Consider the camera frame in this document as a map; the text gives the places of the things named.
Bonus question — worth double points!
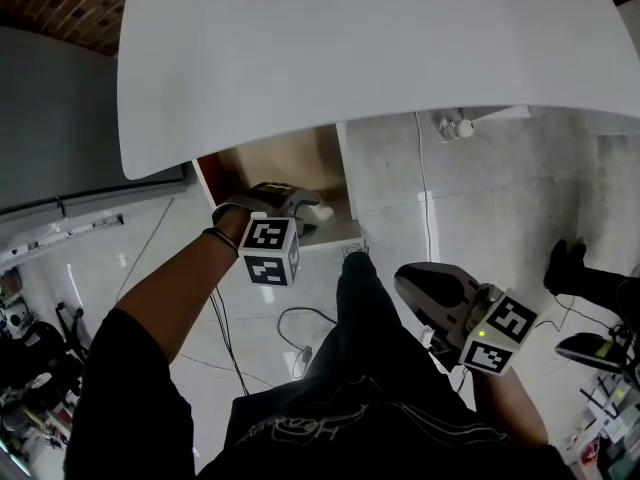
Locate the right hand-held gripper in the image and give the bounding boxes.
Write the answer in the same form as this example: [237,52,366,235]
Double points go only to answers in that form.
[393,261,540,378]

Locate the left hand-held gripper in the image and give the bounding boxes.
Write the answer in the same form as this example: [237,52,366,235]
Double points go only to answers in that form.
[211,181,321,288]

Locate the person's right forearm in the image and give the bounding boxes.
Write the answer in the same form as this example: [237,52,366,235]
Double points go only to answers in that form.
[469,366,550,449]

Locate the person's left forearm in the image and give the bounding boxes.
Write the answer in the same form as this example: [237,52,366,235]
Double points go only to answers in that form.
[113,206,251,367]

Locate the black grey device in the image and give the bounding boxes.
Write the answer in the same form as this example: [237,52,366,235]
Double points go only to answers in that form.
[554,331,629,375]

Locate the black wristband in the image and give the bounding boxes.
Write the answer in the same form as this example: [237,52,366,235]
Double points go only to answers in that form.
[202,226,240,259]

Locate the person's black trouser leg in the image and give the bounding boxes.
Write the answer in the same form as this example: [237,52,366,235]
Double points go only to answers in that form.
[302,251,454,399]

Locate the white desk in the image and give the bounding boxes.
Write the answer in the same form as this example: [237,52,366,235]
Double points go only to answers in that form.
[115,0,640,182]

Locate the person's black printed shirt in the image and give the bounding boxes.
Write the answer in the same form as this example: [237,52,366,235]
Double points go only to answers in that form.
[63,307,576,480]

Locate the white metal shelf rack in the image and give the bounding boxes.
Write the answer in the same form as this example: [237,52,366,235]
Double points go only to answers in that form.
[0,213,125,469]

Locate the white floor cable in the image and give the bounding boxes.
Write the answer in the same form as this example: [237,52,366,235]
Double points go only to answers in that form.
[413,111,434,264]

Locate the grey cable with plug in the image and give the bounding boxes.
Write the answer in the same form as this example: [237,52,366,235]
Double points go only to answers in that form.
[276,306,340,380]

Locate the black floor cables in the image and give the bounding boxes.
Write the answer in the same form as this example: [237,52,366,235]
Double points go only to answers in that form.
[207,285,251,397]

